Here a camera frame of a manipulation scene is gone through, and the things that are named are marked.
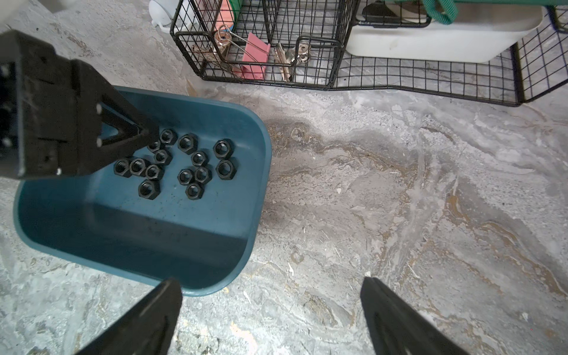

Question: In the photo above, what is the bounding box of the small white alarm clock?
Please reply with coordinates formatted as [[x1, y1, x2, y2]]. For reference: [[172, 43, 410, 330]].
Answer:
[[148, 0, 179, 33]]

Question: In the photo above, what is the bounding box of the green strap bag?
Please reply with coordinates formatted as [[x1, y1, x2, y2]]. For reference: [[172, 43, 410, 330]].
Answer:
[[390, 0, 568, 26]]

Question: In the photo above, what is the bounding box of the black nut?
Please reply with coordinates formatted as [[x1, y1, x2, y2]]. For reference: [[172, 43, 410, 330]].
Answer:
[[216, 159, 237, 180]]

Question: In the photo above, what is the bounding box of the pink binder clip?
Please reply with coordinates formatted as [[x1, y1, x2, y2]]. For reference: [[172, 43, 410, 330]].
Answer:
[[214, 25, 271, 81]]

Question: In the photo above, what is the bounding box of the dark teal storage box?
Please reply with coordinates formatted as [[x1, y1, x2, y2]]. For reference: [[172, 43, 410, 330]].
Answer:
[[13, 87, 272, 297]]

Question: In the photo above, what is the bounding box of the white tray in organizer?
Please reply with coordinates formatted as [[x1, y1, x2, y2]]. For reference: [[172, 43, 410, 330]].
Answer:
[[346, 1, 543, 64]]

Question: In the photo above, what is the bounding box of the black wire desk organizer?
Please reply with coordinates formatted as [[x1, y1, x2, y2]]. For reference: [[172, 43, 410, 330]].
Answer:
[[170, 1, 567, 107]]

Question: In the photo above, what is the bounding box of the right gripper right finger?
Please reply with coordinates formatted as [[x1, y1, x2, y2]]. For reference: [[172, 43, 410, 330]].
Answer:
[[360, 277, 467, 354]]

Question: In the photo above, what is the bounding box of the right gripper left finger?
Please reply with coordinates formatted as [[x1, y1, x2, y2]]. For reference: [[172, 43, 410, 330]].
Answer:
[[78, 278, 183, 354]]

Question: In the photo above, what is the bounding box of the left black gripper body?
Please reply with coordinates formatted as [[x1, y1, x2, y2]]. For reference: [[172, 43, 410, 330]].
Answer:
[[1, 30, 159, 180]]

